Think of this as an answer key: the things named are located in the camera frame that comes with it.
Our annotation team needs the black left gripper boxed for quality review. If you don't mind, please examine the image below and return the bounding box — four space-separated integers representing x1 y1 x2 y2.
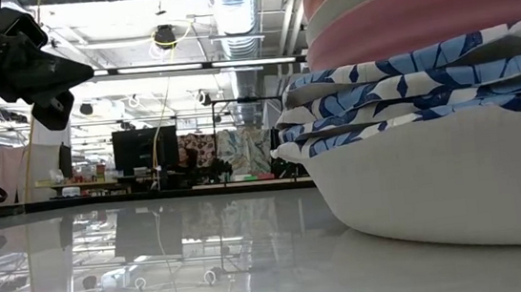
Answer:
0 35 99 136

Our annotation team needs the blue patterned paper plate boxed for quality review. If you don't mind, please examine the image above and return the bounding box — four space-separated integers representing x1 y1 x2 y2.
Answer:
275 82 521 145

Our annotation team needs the blue patterned paper bowl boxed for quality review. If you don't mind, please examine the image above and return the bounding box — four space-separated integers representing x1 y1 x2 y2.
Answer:
277 18 521 111
271 60 521 129

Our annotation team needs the pink plastic bowl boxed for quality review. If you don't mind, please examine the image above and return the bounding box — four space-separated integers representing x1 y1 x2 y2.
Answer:
300 0 521 73

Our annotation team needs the small black monitor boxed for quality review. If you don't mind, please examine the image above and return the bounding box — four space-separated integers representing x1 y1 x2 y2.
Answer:
56 142 75 180

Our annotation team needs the large black monitor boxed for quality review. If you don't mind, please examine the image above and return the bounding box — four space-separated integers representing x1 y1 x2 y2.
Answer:
111 124 181 179

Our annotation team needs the beige curtain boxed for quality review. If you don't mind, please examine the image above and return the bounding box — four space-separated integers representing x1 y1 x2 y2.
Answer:
0 140 66 206

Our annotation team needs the cluttered desk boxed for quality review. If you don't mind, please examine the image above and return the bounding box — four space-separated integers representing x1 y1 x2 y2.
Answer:
32 172 125 203

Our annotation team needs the person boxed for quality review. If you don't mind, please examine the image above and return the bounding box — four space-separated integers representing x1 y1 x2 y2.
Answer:
176 145 201 175

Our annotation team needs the red patterned cloth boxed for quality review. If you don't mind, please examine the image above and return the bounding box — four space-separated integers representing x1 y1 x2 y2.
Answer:
176 131 219 172

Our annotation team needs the blue green floral cloth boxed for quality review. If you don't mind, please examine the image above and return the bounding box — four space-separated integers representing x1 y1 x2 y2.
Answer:
214 125 275 178

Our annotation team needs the large white bottom bowl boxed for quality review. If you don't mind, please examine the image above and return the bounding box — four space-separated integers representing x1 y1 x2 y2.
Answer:
267 96 521 272

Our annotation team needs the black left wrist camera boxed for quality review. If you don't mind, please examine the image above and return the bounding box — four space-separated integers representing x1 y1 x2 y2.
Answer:
0 2 50 53

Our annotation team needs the black dome ceiling camera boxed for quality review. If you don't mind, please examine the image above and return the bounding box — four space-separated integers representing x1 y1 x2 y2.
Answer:
152 23 178 51

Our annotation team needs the silver ribbed ventilation duct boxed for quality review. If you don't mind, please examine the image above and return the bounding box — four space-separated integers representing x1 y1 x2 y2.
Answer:
206 0 272 130

